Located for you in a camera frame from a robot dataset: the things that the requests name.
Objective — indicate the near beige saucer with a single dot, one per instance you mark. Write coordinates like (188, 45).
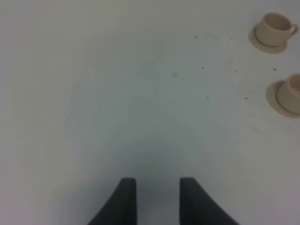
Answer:
(271, 95)

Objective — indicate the far beige saucer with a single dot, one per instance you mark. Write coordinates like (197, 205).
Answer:
(266, 49)

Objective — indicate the beige teacup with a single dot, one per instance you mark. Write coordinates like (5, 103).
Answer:
(274, 29)
(288, 94)

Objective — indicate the near beige teacup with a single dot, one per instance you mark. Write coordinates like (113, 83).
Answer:
(288, 94)

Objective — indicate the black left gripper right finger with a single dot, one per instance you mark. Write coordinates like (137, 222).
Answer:
(196, 207)

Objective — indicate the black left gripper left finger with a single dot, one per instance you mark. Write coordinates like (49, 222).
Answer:
(120, 208)

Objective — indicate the far beige teacup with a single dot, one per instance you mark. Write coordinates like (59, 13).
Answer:
(274, 29)

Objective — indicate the beige saucer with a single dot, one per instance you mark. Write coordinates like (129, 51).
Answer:
(266, 49)
(271, 95)

